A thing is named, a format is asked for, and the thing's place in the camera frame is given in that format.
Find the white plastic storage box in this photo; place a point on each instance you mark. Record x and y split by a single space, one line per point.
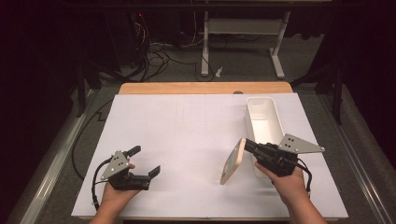
264 123

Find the person's left hand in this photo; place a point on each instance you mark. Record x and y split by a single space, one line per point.
115 199

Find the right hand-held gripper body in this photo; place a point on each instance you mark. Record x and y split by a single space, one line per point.
277 158

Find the white paper sheet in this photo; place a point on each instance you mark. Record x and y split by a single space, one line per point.
186 140

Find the small white floor object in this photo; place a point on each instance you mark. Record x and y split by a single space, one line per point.
219 72

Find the silver metal floor rail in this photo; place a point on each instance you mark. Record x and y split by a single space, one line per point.
358 155
53 168

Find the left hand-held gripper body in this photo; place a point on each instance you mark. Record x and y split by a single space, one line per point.
120 177

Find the dark metal stand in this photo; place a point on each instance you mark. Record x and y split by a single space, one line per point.
82 90
337 93

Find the person's right hand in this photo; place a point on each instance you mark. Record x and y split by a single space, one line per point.
291 188

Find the white metal table frame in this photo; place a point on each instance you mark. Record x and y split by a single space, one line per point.
243 26

